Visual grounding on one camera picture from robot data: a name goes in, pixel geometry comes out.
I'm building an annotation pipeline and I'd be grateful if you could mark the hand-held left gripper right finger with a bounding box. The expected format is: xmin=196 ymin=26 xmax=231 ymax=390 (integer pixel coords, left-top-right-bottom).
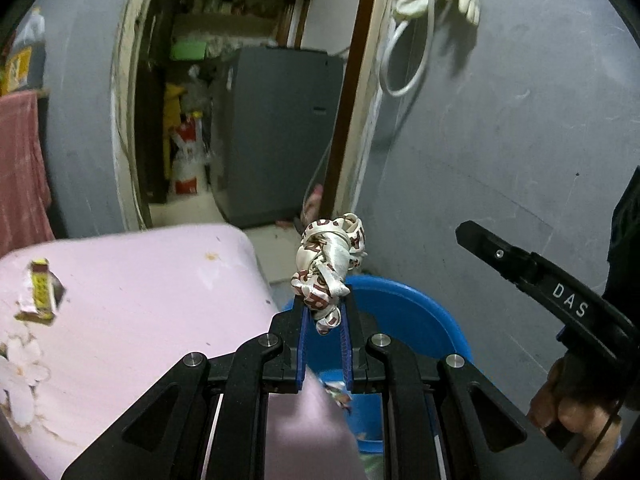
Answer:
xmin=340 ymin=285 xmax=583 ymax=480

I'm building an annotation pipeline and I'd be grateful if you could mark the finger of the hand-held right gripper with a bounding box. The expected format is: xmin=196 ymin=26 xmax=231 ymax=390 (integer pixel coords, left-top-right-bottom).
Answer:
xmin=455 ymin=220 xmax=545 ymax=292

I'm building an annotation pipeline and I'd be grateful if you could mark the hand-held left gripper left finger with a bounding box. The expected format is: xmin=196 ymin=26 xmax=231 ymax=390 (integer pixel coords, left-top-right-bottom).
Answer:
xmin=60 ymin=296 xmax=307 ymax=480

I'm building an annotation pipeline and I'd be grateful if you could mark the blue plastic basin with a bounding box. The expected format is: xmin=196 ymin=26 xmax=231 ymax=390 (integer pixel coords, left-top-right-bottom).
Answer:
xmin=280 ymin=274 xmax=473 ymax=456

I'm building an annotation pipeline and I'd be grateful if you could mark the knotted white printed wrapper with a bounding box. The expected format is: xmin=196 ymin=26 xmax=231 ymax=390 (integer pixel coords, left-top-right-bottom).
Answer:
xmin=291 ymin=212 xmax=368 ymax=336

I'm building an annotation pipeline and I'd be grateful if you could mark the person's right hand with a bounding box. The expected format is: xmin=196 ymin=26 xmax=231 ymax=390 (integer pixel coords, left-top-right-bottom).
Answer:
xmin=527 ymin=352 xmax=626 ymax=471

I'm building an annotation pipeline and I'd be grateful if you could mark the dark cloth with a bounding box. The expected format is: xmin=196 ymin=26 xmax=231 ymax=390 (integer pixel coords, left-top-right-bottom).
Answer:
xmin=606 ymin=166 xmax=640 ymax=311

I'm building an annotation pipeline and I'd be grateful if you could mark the pink bed sheet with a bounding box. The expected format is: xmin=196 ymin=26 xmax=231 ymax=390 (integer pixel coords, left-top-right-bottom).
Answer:
xmin=0 ymin=222 xmax=373 ymax=480

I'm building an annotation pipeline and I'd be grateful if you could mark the red white bottle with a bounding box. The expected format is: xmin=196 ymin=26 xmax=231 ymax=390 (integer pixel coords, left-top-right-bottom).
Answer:
xmin=169 ymin=114 xmax=208 ymax=196

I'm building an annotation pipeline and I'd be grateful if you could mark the flattened yellow carton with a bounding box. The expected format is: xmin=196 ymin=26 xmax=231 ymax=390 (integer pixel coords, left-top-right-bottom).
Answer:
xmin=14 ymin=258 xmax=66 ymax=323

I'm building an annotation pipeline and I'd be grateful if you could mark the clear plastic bag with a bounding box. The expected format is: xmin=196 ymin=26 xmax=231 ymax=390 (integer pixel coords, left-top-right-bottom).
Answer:
xmin=182 ymin=67 xmax=221 ymax=121

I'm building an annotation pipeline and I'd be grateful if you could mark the yellow plastic bag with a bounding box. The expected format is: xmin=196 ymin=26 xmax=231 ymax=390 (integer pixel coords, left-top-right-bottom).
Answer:
xmin=164 ymin=82 xmax=183 ymax=133

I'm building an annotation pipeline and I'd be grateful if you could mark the green box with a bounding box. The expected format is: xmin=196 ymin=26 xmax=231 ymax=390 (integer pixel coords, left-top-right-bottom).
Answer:
xmin=170 ymin=40 xmax=208 ymax=61

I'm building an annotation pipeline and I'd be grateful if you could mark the pink checked towel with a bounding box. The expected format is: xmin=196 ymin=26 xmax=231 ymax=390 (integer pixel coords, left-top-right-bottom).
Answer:
xmin=0 ymin=91 xmax=56 ymax=256

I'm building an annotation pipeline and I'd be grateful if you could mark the large cooking oil jug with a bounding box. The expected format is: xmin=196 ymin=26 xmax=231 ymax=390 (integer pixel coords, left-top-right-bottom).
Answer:
xmin=2 ymin=7 xmax=46 ymax=96

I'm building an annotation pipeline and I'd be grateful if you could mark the white hose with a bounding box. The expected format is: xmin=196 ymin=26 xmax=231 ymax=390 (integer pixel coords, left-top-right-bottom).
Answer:
xmin=377 ymin=0 xmax=436 ymax=98

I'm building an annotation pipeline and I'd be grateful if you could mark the wooden door frame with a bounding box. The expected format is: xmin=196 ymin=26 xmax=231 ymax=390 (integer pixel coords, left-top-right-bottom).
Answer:
xmin=112 ymin=0 xmax=396 ymax=231

